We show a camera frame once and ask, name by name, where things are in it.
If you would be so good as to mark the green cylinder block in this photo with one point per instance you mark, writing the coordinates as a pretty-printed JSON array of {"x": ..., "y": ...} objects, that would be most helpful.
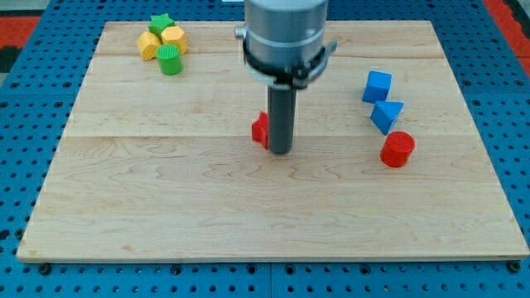
[{"x": 169, "y": 59}]

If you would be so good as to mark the blue cube block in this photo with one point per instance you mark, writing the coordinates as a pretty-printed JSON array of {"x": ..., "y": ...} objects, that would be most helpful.
[{"x": 377, "y": 87}]

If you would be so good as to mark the red star block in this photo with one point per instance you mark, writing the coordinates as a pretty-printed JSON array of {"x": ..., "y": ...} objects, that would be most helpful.
[{"x": 260, "y": 129}]

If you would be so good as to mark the green star block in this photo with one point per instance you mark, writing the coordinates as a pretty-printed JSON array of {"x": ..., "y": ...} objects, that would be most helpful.
[{"x": 159, "y": 23}]

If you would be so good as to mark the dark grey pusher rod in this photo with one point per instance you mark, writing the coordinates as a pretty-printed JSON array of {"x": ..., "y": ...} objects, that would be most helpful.
[{"x": 281, "y": 110}]

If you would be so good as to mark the red cylinder block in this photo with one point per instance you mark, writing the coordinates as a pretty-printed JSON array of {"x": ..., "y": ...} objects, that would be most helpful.
[{"x": 397, "y": 149}]

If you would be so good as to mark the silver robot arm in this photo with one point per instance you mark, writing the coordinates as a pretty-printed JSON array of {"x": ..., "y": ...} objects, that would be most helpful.
[{"x": 283, "y": 41}]

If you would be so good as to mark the wooden board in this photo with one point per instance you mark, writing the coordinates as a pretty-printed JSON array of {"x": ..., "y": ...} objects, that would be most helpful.
[{"x": 162, "y": 169}]

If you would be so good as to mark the blue triangle block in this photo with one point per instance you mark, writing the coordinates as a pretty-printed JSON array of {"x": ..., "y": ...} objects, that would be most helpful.
[{"x": 385, "y": 114}]

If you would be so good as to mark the yellow heart block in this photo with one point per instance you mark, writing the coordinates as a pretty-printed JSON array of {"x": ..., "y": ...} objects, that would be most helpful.
[{"x": 147, "y": 44}]

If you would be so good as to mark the yellow hexagon block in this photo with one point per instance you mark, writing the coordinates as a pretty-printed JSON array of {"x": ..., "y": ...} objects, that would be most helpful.
[{"x": 176, "y": 36}]

